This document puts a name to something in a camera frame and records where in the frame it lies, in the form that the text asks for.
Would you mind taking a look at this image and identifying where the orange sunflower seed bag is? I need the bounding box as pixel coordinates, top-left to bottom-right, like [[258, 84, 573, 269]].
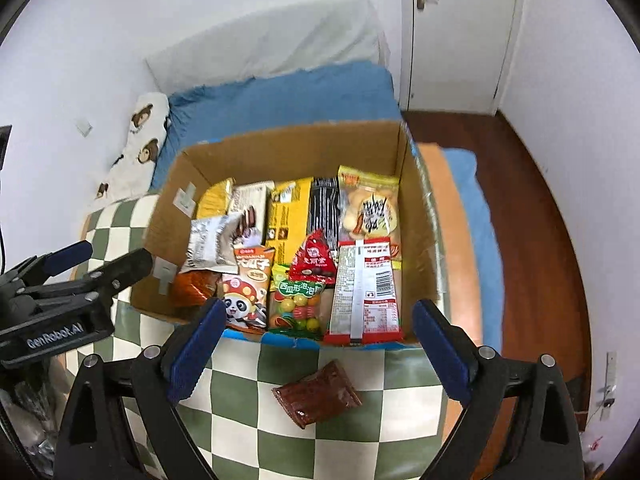
[[169, 244, 277, 309]]

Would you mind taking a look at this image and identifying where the silver snack packet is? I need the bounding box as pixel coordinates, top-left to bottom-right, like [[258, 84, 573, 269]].
[[180, 214, 240, 274]]

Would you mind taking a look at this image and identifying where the panda orange snack bag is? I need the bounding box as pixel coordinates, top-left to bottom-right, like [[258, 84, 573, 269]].
[[222, 271, 268, 334]]

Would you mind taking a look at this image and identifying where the small yellow snack bag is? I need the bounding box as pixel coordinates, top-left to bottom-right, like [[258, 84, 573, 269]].
[[195, 178, 234, 220]]

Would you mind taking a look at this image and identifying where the red white packet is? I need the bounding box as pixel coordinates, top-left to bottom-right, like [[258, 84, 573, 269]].
[[323, 237, 404, 346]]

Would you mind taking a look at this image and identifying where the green candy bag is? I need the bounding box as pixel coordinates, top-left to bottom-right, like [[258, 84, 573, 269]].
[[268, 264, 326, 340]]

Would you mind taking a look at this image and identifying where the dark red jerky packet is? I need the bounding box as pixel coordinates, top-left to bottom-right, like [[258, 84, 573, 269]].
[[272, 360, 362, 429]]

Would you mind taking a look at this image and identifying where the white chocolate stick box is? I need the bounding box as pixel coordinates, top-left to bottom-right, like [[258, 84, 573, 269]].
[[228, 181, 274, 248]]

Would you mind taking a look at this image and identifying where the small red snack packet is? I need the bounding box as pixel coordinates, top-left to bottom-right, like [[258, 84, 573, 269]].
[[288, 229, 337, 286]]

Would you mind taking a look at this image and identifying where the yellow black large bag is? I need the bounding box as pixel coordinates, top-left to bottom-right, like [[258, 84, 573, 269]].
[[265, 178, 340, 266]]

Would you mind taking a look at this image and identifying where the yellow egg biscuit bag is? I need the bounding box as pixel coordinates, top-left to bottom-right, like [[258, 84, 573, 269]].
[[337, 166, 401, 270]]

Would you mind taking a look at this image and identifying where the bear print pillow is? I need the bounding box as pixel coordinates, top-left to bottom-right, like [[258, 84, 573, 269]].
[[92, 92, 169, 209]]

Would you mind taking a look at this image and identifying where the green white checkered mat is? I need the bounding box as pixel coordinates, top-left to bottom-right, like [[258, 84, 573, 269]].
[[64, 142, 484, 480]]

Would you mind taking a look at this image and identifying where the cardboard milk box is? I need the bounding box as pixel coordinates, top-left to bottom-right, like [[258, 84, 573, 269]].
[[128, 119, 449, 351]]

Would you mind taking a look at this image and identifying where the blue bed sheet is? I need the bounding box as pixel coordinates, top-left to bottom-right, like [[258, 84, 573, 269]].
[[150, 61, 506, 351]]

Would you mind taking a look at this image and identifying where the white dotted pillow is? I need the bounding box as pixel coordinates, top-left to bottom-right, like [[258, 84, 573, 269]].
[[145, 0, 390, 94]]

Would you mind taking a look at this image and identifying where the white door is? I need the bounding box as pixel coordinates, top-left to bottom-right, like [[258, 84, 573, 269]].
[[399, 0, 524, 115]]

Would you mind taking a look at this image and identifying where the wall power socket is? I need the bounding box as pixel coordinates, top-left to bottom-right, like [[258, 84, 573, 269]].
[[600, 351, 617, 422]]

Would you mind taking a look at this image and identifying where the wall light switch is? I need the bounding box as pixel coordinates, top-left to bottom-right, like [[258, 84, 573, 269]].
[[75, 118, 92, 136]]

